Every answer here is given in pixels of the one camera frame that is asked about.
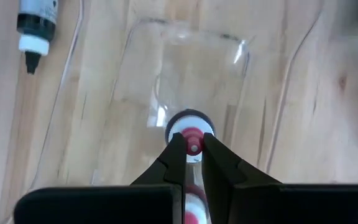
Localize clear plastic bin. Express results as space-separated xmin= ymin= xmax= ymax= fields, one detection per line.
xmin=26 ymin=0 xmax=324 ymax=224

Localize red ink bottle white cap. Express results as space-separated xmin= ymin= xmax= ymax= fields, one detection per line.
xmin=164 ymin=108 xmax=216 ymax=164

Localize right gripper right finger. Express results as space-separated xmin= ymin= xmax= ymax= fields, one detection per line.
xmin=201 ymin=132 xmax=282 ymax=224

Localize black ink bottle white cap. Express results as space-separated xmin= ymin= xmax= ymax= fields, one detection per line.
xmin=16 ymin=0 xmax=59 ymax=75

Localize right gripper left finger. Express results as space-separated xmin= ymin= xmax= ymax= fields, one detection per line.
xmin=130 ymin=132 xmax=188 ymax=187

